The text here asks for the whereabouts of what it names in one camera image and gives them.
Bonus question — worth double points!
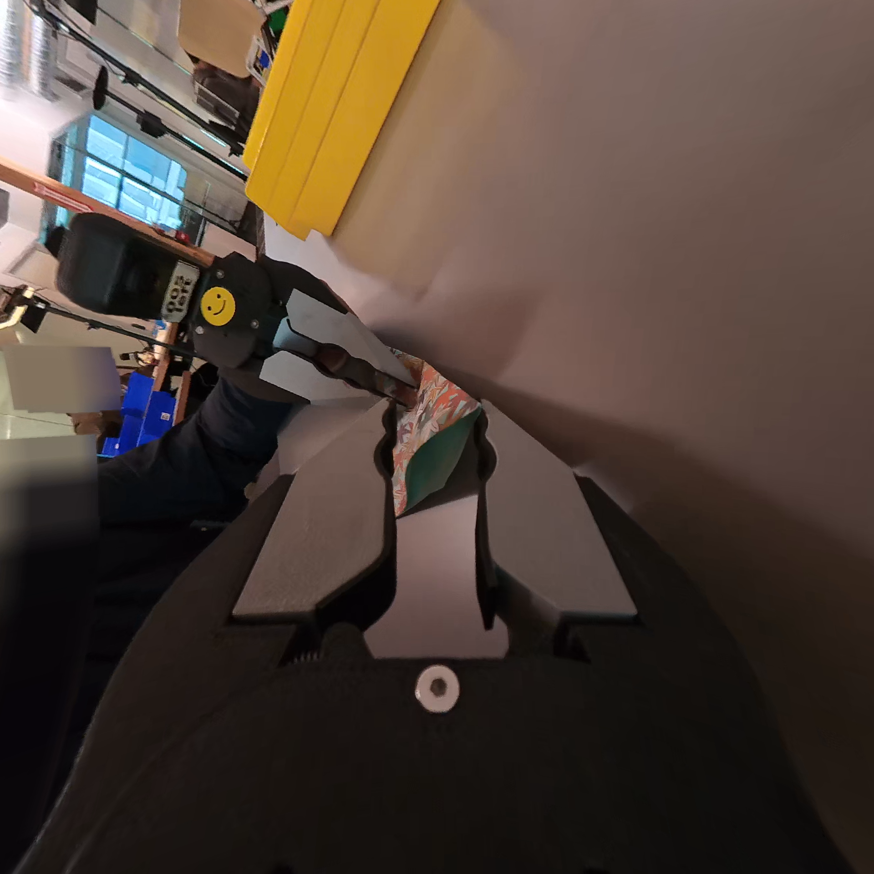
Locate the wooden beam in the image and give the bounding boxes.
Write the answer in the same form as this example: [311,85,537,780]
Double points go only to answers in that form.
[0,156,218,269]

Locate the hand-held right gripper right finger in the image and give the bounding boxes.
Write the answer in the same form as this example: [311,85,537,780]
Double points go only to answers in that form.
[473,401,640,630]

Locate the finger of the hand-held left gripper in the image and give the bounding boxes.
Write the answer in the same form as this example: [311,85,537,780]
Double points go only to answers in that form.
[273,289,419,391]
[258,348,390,407]

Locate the person's left forearm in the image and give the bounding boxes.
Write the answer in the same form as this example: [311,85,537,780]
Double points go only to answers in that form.
[99,376,295,527]

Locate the silver ventilation duct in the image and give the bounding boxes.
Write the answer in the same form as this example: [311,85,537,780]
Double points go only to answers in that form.
[0,0,57,100]

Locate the person's dark clothed body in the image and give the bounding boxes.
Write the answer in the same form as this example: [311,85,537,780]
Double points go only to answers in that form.
[0,519,233,874]

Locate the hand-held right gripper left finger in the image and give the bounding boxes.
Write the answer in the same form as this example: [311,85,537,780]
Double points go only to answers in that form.
[232,398,400,624]

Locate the beige panel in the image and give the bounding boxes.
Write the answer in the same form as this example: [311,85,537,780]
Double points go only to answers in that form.
[178,0,267,77]

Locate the window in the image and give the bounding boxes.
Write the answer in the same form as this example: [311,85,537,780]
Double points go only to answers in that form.
[46,112,209,243]

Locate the black tripod stand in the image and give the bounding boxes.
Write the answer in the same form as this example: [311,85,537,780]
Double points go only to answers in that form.
[27,0,250,182]

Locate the yellow plastic bin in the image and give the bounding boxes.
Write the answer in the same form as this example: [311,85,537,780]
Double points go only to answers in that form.
[242,0,441,240]

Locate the blue storage bins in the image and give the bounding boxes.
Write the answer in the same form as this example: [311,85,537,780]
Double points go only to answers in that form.
[101,371,180,457]

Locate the leaf-patterned origami paper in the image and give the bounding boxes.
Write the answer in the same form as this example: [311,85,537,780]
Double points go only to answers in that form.
[384,347,484,518]

